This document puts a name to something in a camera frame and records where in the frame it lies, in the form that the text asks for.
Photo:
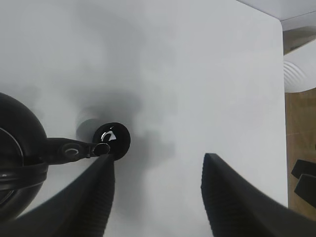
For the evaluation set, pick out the small black teacup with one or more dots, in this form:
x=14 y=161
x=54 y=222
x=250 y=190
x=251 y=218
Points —
x=116 y=135

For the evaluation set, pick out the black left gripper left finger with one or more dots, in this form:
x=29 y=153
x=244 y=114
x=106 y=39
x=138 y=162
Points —
x=81 y=209

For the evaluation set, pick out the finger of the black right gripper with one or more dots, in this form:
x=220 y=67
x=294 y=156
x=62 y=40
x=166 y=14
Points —
x=306 y=188
x=303 y=167

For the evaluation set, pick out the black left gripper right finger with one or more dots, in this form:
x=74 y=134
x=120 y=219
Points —
x=235 y=208

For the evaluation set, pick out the black round teapot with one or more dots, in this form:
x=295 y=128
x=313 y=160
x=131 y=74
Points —
x=26 y=153

